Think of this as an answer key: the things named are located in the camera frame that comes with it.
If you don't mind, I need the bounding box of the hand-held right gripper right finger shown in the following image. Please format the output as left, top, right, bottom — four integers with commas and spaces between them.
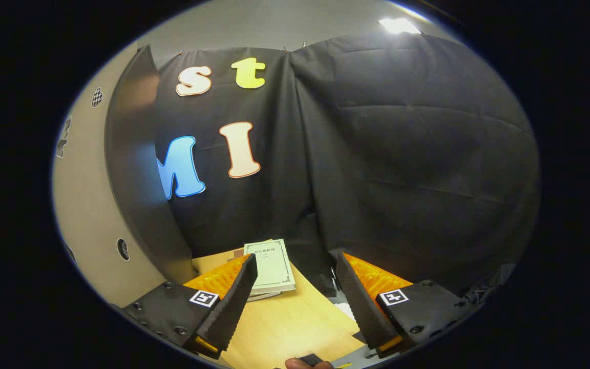
333, 250, 473, 359

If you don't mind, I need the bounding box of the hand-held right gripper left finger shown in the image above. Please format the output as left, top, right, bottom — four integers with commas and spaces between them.
121, 253, 259, 359

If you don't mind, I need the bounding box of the dark grey cabinet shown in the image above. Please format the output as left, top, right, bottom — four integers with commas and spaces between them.
104, 44, 194, 285

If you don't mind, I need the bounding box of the black backdrop cloth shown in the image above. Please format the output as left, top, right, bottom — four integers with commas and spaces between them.
154, 33, 541, 308

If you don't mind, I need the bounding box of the white book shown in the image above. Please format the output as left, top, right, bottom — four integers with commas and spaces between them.
244, 238, 297, 295

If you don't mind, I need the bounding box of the small ceiling light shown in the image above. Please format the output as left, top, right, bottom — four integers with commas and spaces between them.
378, 18, 423, 35

